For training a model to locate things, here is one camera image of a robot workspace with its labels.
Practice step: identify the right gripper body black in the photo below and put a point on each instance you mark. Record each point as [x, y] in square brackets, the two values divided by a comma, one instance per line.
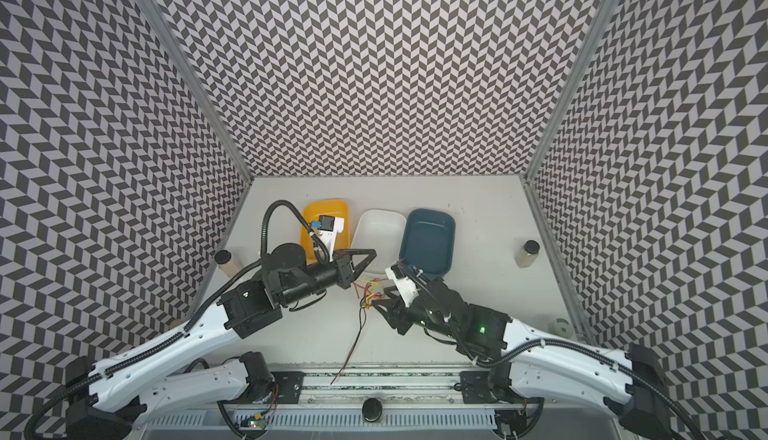
[405, 306]

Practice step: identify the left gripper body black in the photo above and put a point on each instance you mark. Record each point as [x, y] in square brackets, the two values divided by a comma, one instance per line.
[341, 271]

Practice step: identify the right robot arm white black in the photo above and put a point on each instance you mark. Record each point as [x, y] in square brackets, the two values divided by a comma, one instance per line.
[627, 384]

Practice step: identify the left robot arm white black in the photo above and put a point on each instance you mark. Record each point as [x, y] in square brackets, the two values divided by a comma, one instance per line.
[109, 398]

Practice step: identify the white plastic bin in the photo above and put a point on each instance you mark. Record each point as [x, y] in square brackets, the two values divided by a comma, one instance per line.
[383, 231]

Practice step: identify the teal plastic bin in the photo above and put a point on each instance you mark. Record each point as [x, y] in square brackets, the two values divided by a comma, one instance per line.
[428, 241]

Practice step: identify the yellow plastic bin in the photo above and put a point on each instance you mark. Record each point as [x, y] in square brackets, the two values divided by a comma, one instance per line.
[333, 207]

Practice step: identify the black round knob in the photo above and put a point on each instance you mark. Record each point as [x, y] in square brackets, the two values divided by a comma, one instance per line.
[372, 410]

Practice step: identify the right small jar black lid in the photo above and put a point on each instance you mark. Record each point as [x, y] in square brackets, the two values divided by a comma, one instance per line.
[527, 253]

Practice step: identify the small jar black lid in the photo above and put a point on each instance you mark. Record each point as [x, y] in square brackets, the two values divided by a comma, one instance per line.
[527, 253]
[227, 262]

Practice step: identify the left small jar black lid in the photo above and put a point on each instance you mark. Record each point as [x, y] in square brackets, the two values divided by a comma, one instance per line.
[227, 262]

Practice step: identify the small green circuit board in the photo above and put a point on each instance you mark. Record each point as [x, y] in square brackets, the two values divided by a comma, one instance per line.
[257, 421]

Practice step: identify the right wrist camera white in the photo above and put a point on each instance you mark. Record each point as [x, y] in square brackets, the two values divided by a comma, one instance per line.
[407, 288]

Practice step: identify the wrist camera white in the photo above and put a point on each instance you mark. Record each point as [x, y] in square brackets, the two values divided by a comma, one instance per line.
[407, 288]
[327, 228]

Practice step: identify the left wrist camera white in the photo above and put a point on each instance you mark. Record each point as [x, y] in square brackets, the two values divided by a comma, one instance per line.
[327, 228]

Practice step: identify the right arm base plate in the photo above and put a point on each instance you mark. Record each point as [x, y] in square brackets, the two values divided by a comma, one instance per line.
[483, 387]

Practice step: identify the aluminium front rail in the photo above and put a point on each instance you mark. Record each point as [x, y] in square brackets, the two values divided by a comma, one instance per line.
[372, 380]

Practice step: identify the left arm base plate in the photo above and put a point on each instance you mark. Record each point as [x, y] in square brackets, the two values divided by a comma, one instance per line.
[287, 385]

